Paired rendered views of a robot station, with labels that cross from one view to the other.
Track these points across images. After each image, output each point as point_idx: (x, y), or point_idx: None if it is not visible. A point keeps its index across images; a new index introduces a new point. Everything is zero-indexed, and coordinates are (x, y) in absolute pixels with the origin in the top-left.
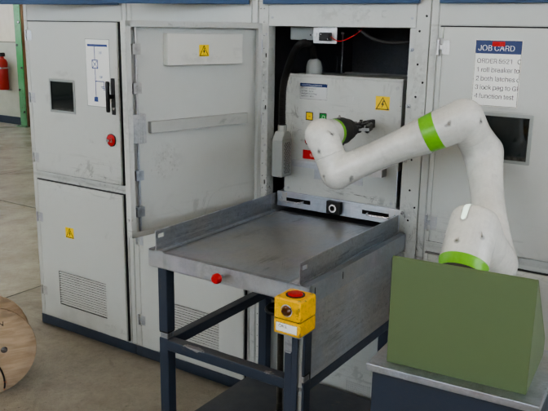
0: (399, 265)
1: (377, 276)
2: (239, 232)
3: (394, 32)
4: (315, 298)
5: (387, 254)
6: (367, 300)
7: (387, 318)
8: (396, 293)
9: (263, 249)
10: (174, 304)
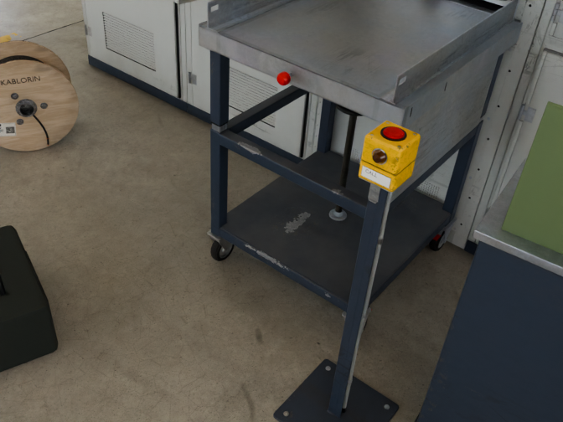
0: (554, 116)
1: (480, 78)
2: (312, 5)
3: None
4: (410, 120)
5: (498, 51)
6: (462, 107)
7: (477, 122)
8: (539, 153)
9: (343, 37)
10: (228, 93)
